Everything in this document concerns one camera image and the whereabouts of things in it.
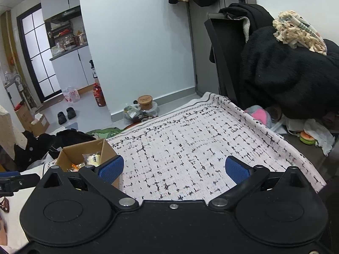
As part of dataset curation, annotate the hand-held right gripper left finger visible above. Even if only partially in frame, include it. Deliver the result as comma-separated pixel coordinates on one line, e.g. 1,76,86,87
42,155,139,212

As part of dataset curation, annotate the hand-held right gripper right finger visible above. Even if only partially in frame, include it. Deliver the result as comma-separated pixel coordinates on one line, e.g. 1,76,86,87
209,156,310,211

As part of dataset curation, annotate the white cake packet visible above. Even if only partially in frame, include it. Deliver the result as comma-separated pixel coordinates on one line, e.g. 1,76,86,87
82,152,102,167

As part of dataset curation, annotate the black clothing pile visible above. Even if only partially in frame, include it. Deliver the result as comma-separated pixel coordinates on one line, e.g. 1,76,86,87
13,131,56,171

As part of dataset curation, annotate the green rug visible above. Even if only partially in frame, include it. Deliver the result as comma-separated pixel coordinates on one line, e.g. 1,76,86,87
85,127,125,139

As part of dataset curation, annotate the beige dotted cloth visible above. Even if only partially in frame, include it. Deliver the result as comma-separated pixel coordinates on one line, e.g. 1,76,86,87
0,105,20,160

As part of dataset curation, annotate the white black-patterned blanket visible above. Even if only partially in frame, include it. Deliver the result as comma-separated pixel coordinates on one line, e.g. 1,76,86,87
0,91,327,248

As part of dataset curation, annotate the black bag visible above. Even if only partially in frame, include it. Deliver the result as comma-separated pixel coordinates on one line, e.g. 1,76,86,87
49,129,97,159

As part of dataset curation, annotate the small open cardboard box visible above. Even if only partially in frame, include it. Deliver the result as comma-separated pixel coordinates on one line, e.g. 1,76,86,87
29,113,50,136

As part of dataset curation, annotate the dark plastic bag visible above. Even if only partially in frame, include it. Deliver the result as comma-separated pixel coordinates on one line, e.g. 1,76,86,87
124,104,145,123

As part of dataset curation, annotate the tall brown cardboard box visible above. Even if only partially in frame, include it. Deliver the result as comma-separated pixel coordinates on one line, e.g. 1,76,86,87
14,103,33,127

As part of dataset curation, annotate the jar with wooden lid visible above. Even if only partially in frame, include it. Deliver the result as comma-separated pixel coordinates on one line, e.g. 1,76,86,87
138,95,159,117

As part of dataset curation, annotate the burger-shaped toy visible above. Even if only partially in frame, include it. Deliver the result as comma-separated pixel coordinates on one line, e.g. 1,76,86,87
299,131,317,146

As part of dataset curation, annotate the pack of water bottles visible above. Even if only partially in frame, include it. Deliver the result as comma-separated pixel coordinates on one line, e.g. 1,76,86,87
62,86,80,103

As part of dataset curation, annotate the white plastic bag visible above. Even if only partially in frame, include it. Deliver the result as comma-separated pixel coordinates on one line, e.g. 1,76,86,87
303,119,335,155

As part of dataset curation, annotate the dark spray bottle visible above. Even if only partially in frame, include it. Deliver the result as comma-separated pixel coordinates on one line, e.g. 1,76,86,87
89,59,98,79

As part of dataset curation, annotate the black fleece coat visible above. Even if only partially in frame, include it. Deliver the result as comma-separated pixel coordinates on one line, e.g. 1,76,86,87
240,26,339,121

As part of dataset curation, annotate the white kitchen base cabinet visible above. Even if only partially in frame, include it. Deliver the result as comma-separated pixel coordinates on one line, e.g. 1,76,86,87
50,44,94,92

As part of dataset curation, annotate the black glass-paned door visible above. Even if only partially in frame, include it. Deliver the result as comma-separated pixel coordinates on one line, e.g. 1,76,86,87
16,5,63,102

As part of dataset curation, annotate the black chair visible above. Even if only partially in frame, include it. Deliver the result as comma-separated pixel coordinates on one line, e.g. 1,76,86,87
204,12,248,104

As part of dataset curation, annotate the shaggy beige cloth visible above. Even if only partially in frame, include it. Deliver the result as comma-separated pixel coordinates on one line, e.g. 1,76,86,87
273,10,327,56

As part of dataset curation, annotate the range hood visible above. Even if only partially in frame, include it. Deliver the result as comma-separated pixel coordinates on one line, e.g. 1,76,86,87
44,7,82,24

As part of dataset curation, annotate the black jacket with pale lining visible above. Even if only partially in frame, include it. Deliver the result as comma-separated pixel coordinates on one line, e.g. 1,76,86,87
209,3,274,64

